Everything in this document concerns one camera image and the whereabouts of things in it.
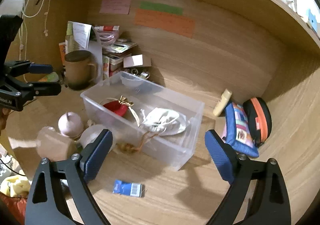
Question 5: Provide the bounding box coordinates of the beige cylindrical jar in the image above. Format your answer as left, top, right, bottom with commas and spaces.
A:
36, 127, 76, 162

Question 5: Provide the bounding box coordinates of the frosted white round jar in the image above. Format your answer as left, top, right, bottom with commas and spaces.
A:
78, 124, 107, 149

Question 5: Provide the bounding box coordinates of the left hand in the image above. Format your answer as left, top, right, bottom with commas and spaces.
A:
0, 107, 11, 133

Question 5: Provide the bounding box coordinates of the orange green tube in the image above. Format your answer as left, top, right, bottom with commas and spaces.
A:
39, 72, 59, 82

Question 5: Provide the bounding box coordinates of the brown mug with lid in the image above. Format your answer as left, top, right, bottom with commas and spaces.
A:
65, 50, 97, 90

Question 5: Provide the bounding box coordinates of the white folded paper booklet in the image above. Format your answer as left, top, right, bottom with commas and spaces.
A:
65, 21, 103, 83

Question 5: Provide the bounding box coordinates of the fruit print card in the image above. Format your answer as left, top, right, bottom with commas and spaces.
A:
103, 55, 110, 80

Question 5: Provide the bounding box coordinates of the blue barcode packet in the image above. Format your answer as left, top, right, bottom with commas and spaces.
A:
113, 179, 145, 198

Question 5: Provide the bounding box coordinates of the red velvet pouch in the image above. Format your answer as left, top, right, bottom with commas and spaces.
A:
103, 95, 134, 117

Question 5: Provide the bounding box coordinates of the blue patchwork pencil case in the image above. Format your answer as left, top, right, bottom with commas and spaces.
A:
221, 101, 259, 158

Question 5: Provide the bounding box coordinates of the stack of books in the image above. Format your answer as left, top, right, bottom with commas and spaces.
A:
101, 41, 138, 77

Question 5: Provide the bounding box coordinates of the pink coiled tube package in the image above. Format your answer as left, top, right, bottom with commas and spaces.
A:
94, 26, 120, 46

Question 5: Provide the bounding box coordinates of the black orange zipper case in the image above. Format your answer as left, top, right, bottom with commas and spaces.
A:
242, 97, 272, 147

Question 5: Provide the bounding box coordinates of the white bowl with trinkets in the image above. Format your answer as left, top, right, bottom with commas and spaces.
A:
120, 68, 150, 88

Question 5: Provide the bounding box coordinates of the small white cardboard box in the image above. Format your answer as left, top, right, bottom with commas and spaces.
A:
123, 54, 152, 68

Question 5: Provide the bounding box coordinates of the pink sticky note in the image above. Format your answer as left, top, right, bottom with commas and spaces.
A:
99, 0, 131, 15

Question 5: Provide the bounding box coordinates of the cream lotion bottle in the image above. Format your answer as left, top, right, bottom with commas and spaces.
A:
213, 89, 232, 117

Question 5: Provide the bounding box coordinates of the clear plastic storage bin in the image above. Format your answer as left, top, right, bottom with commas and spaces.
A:
80, 71, 204, 171

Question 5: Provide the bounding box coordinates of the green sticky note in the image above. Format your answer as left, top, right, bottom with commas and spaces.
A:
139, 1, 183, 16

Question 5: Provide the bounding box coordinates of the orange sticky note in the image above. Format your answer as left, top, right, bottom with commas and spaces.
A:
134, 9, 195, 38

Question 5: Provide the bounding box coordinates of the white drawstring pouch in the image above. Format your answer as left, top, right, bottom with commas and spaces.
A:
140, 108, 190, 136

